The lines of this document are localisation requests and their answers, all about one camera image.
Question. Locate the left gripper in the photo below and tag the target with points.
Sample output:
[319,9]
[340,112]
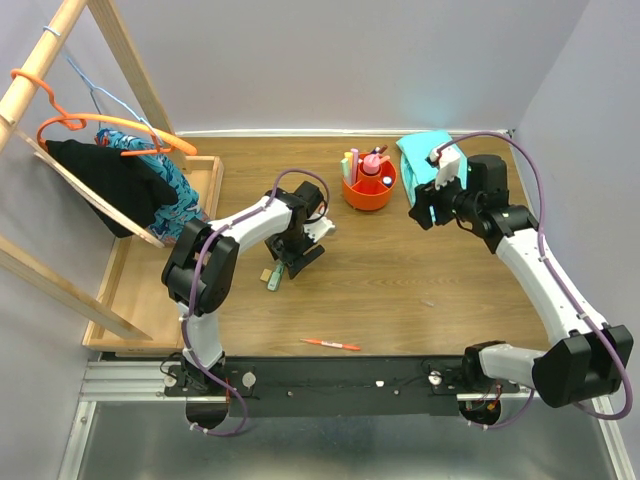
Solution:
[287,257]

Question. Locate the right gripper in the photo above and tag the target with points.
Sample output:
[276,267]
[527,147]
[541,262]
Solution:
[427,195]

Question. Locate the small green correction bottle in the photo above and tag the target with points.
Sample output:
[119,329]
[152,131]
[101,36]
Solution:
[275,277]

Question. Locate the green highlighter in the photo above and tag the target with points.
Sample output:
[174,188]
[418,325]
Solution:
[346,170]

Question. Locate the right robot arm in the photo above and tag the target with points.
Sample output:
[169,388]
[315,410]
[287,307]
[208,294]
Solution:
[587,357]

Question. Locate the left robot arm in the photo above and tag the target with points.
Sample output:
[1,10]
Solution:
[199,272]

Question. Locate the orange divided round container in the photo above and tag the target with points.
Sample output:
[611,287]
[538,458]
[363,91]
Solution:
[369,193]

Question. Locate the teal folded cloth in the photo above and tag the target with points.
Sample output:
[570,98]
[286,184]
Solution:
[414,168]

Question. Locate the orange pen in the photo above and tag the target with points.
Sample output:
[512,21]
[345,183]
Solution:
[329,344]

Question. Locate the wooden tray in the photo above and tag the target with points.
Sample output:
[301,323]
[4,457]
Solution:
[131,287]

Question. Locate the black garment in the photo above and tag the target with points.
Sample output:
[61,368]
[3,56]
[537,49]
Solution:
[125,182]

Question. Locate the wooden clothes rack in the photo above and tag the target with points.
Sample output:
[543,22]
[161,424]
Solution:
[151,139]

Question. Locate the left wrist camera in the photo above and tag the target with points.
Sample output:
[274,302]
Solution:
[317,230]

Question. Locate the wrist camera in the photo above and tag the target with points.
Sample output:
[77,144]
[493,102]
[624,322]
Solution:
[447,161]
[317,230]

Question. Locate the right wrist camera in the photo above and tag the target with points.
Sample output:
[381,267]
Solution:
[447,161]

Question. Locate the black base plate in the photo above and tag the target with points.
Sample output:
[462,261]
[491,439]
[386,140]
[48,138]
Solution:
[251,388]

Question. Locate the aluminium rail frame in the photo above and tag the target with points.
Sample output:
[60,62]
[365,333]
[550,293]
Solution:
[380,417]

